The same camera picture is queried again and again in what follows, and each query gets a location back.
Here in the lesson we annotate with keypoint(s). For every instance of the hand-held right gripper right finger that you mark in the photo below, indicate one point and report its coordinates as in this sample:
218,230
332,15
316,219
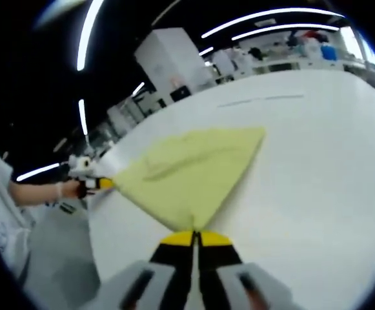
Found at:
232,284

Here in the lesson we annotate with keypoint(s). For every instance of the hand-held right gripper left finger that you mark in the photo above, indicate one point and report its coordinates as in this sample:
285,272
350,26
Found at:
155,284

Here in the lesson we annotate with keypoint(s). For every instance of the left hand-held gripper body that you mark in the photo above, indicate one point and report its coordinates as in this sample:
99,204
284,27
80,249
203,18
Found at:
82,166

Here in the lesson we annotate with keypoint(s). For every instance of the yellow long-sleeved garment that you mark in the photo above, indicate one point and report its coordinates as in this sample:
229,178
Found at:
193,174

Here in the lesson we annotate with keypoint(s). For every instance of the person's left hand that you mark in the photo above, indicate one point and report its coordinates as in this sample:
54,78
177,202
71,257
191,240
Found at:
67,190

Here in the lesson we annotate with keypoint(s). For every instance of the person in white shirt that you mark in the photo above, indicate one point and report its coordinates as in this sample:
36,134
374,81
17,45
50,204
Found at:
3,226

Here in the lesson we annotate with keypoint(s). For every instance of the black box at column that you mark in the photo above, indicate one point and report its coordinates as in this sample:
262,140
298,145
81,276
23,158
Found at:
180,94

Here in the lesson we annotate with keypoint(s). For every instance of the wide white column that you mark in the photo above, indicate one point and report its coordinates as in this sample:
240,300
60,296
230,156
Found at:
174,58

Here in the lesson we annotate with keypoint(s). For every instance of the white tall cabinet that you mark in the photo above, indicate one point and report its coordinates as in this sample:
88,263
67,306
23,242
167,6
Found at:
222,62

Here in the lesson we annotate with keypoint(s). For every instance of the white workbench cabinets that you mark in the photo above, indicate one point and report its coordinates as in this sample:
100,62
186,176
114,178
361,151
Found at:
287,64

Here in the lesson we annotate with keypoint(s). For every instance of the blue storage bin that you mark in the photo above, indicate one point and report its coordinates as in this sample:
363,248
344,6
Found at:
328,52

